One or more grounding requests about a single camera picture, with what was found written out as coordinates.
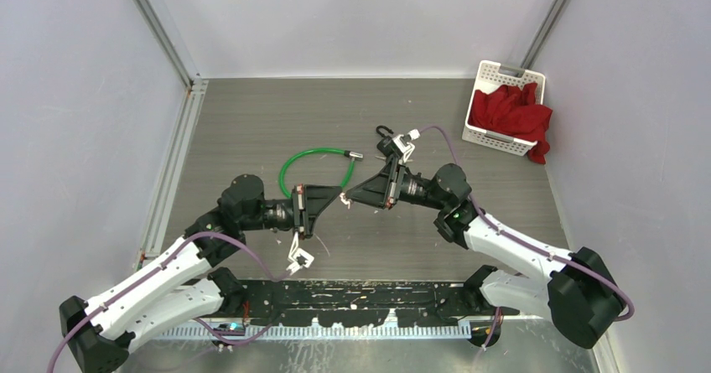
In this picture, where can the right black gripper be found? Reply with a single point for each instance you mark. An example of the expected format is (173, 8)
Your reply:
(383, 189)

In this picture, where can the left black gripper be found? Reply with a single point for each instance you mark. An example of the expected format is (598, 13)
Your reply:
(310, 199)

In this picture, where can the green cable lock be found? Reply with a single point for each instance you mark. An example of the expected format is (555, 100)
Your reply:
(314, 156)

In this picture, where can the black padlock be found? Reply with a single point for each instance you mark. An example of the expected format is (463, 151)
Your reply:
(386, 146)

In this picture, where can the small silver keys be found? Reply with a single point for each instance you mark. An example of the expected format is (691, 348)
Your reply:
(345, 200)

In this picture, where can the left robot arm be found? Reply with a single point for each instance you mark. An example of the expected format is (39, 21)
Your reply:
(186, 281)

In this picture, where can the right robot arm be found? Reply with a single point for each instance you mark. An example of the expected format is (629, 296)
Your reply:
(574, 290)

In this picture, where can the red cloth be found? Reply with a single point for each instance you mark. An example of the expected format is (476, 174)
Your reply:
(514, 111)

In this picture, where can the white plastic basket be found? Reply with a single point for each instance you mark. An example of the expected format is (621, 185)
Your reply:
(490, 75)

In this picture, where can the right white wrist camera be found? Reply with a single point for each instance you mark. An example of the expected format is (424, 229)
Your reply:
(402, 145)

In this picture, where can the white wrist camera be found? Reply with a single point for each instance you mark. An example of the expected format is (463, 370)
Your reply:
(402, 145)
(298, 258)

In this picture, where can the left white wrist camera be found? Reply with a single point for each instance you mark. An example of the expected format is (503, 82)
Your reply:
(298, 258)

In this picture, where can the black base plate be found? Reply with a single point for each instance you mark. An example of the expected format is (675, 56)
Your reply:
(298, 303)

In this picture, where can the aluminium front rail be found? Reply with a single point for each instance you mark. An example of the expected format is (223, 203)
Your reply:
(233, 330)

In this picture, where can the left aluminium frame post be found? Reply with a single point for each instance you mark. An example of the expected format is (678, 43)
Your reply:
(161, 23)

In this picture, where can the aluminium frame post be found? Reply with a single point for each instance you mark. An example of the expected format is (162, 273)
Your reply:
(553, 15)
(161, 23)

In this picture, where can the right aluminium frame post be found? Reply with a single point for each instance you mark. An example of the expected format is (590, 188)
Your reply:
(553, 15)

